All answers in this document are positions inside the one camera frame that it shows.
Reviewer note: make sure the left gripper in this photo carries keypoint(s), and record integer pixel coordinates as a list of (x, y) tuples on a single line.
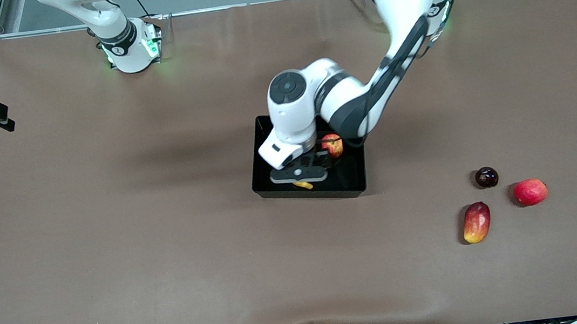
[(319, 154)]

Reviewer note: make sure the red yellow apple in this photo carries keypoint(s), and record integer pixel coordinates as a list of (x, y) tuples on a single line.
[(335, 148)]

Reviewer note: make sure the black plastic box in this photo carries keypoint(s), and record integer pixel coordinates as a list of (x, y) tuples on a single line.
[(350, 176)]

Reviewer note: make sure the yellow banana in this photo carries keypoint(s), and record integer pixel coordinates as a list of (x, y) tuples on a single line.
[(303, 185)]

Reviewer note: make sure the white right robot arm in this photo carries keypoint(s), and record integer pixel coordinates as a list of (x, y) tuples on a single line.
[(116, 35)]

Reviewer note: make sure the brown table mat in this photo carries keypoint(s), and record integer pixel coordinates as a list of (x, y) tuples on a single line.
[(300, 264)]

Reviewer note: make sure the dark purple plum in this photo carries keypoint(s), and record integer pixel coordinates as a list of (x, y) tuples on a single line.
[(486, 177)]

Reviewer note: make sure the red yellow mango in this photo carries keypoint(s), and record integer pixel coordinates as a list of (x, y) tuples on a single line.
[(477, 223)]

